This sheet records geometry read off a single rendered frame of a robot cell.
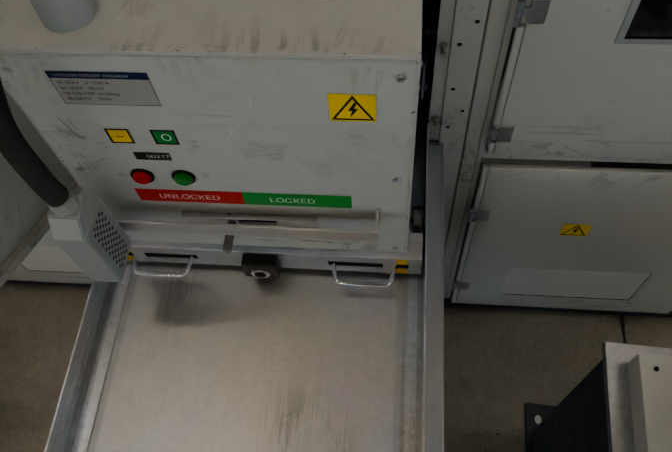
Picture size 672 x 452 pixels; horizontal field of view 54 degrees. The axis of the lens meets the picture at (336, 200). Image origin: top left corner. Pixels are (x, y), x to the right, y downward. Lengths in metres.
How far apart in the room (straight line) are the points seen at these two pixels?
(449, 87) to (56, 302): 1.53
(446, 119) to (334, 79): 0.54
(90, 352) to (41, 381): 1.02
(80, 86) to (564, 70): 0.72
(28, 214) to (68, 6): 0.63
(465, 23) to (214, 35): 0.45
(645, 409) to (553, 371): 0.86
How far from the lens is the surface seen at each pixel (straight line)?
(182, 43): 0.76
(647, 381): 1.23
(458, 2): 1.04
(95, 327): 1.21
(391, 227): 1.02
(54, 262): 2.09
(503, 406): 2.00
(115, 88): 0.83
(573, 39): 1.09
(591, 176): 1.41
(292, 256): 1.12
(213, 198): 1.00
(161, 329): 1.19
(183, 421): 1.14
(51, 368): 2.22
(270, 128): 0.83
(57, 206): 0.92
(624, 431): 1.26
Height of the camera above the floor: 1.92
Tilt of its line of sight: 60 degrees down
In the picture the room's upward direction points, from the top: 7 degrees counter-clockwise
